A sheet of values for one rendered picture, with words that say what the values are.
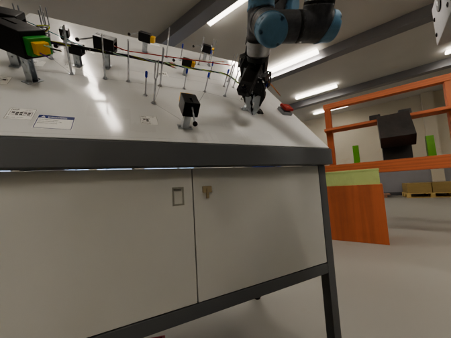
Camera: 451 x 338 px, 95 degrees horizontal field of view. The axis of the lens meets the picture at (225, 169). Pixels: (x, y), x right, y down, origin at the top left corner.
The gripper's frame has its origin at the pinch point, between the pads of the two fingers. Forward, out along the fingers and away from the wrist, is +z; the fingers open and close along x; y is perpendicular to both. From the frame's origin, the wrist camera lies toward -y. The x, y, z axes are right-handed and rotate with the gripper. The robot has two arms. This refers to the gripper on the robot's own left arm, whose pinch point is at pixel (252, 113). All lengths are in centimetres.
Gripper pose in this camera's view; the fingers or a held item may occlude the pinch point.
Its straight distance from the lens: 84.6
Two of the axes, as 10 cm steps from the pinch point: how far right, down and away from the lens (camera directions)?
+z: 0.5, 7.0, 7.1
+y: 5.2, -6.3, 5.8
